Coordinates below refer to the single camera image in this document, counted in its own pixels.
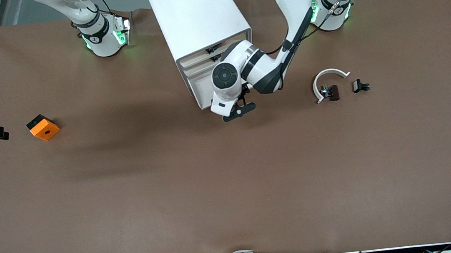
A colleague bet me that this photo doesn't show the black right base cable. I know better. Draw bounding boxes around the black right base cable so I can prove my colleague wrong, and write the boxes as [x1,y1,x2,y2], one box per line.
[97,0,134,27]

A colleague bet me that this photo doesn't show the orange block with black side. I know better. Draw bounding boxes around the orange block with black side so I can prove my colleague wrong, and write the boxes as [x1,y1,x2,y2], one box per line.
[25,113,62,143]

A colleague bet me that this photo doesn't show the small black connector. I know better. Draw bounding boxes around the small black connector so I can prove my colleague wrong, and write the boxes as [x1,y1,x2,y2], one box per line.
[351,78,372,94]

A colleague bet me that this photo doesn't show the white curved plastic ring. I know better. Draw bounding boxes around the white curved plastic ring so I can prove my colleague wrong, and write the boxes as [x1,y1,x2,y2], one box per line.
[311,66,354,105]

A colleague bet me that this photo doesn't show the white drawer cabinet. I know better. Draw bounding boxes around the white drawer cabinet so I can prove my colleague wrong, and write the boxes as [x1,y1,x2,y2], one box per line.
[146,0,259,103]

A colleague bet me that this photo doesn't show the small brown component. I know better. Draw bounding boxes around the small brown component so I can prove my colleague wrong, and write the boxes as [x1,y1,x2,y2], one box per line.
[320,84,341,103]

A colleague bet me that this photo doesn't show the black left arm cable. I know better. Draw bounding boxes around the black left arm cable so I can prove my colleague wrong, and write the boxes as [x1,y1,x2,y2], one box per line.
[258,0,368,56]

